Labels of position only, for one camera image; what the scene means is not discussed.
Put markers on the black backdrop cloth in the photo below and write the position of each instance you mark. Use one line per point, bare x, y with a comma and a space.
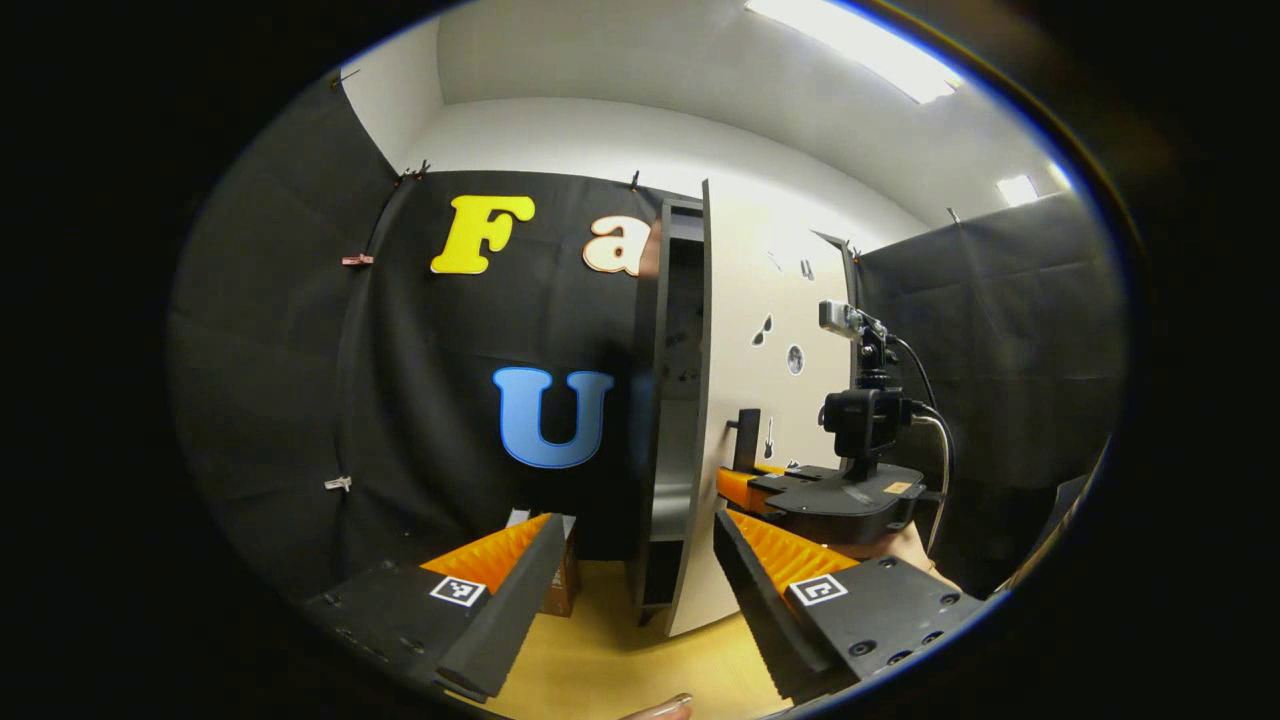
450, 350

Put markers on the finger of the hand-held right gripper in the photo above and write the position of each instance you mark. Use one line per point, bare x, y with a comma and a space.
775, 467
740, 488

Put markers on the small ceiling light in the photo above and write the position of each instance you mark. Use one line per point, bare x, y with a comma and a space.
1018, 190

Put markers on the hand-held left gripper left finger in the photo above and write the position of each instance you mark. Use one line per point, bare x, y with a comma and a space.
515, 620

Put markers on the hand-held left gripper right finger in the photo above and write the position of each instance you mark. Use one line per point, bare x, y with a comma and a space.
760, 610

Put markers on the long ceiling light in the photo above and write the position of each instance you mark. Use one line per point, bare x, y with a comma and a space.
860, 50

